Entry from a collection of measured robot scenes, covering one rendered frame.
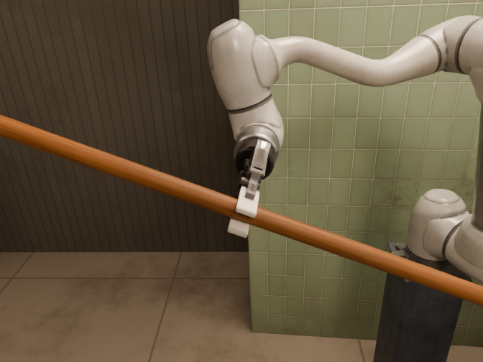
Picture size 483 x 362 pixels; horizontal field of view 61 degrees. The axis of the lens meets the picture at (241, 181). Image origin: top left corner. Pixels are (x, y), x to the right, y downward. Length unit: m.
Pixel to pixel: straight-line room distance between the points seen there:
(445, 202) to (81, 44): 2.24
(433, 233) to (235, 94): 0.86
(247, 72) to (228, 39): 0.07
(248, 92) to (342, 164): 1.18
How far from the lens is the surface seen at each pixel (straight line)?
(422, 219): 1.46
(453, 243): 1.41
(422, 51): 1.10
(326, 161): 1.95
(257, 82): 0.84
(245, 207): 0.59
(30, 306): 3.20
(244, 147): 0.76
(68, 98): 2.96
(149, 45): 2.70
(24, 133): 0.67
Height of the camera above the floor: 1.94
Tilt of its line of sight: 27 degrees down
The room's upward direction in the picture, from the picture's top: 3 degrees counter-clockwise
